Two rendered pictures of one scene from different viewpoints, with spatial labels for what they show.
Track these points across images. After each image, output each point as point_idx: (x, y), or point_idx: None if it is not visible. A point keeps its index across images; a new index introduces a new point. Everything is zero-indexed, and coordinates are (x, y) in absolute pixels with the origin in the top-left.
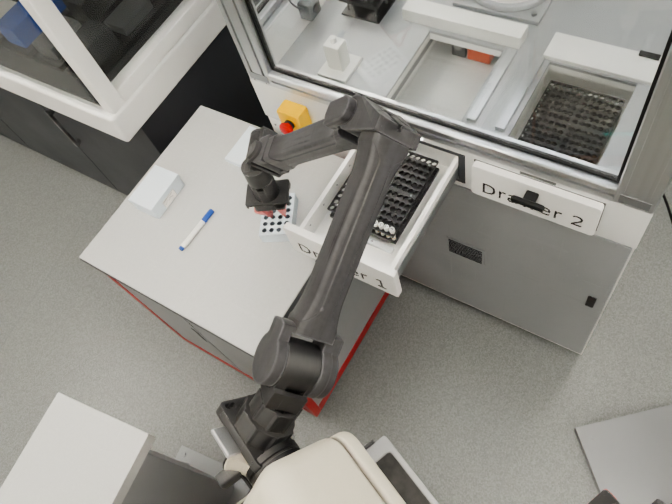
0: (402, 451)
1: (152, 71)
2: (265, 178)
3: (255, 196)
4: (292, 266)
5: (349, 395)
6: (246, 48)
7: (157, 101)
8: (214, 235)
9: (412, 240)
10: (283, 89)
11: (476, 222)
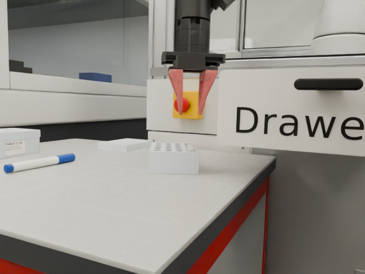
0: None
1: (45, 92)
2: (208, 4)
3: (179, 45)
4: (205, 185)
5: None
6: (159, 36)
7: (36, 118)
8: (69, 168)
9: None
10: (183, 76)
11: None
